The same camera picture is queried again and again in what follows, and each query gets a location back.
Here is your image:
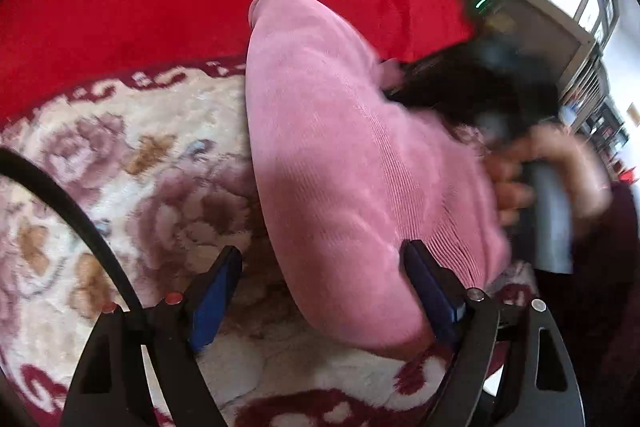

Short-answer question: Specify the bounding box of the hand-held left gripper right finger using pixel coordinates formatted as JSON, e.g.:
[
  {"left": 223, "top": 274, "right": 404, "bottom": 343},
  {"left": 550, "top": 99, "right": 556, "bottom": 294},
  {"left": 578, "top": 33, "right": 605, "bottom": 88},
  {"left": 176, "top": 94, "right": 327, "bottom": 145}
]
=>
[{"left": 402, "top": 239, "right": 586, "bottom": 427}]

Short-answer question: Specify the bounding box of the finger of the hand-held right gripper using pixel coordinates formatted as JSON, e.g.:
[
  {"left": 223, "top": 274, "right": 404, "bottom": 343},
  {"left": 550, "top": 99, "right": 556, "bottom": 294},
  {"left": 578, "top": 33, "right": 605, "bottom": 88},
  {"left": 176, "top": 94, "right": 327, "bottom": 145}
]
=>
[{"left": 382, "top": 54, "right": 451, "bottom": 105}]

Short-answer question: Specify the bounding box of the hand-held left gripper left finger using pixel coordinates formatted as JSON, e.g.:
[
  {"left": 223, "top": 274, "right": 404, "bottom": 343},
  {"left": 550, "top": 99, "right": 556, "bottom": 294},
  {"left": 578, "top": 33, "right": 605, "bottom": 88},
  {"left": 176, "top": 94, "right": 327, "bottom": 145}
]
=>
[{"left": 65, "top": 246, "right": 243, "bottom": 427}]

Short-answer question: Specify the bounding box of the pink fleece jacket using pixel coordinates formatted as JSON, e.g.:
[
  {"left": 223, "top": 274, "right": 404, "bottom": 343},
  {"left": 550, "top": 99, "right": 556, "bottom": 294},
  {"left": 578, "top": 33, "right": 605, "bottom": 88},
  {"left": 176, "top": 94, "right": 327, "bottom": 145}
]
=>
[{"left": 247, "top": 0, "right": 511, "bottom": 353}]

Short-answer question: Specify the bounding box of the person's right forearm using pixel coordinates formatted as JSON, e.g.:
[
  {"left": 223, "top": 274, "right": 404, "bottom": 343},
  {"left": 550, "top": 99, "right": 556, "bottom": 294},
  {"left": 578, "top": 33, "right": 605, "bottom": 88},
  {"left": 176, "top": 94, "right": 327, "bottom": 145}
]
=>
[{"left": 570, "top": 182, "right": 640, "bottom": 348}]

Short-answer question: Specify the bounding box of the person's right hand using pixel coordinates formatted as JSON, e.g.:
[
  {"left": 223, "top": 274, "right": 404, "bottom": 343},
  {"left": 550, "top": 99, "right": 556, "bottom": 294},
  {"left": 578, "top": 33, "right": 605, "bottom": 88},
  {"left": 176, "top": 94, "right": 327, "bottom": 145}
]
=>
[{"left": 482, "top": 124, "right": 611, "bottom": 228}]

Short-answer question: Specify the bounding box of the brown wooden crib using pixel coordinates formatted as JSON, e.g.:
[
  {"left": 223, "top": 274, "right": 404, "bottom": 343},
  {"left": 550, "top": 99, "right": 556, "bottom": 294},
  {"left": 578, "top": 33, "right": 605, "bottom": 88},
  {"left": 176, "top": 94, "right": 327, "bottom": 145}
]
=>
[{"left": 492, "top": 0, "right": 628, "bottom": 158}]

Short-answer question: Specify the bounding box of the floral blanket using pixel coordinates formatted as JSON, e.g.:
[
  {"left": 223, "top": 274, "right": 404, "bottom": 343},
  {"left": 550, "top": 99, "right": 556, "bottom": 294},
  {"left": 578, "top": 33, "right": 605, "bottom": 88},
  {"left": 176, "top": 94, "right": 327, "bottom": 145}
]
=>
[{"left": 0, "top": 57, "right": 541, "bottom": 427}]

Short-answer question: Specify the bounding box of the black cable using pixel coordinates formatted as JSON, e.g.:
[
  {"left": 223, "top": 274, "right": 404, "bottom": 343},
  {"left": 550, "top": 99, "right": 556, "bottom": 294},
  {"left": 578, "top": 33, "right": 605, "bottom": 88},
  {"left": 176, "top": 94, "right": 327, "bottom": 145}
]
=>
[{"left": 0, "top": 149, "right": 147, "bottom": 318}]

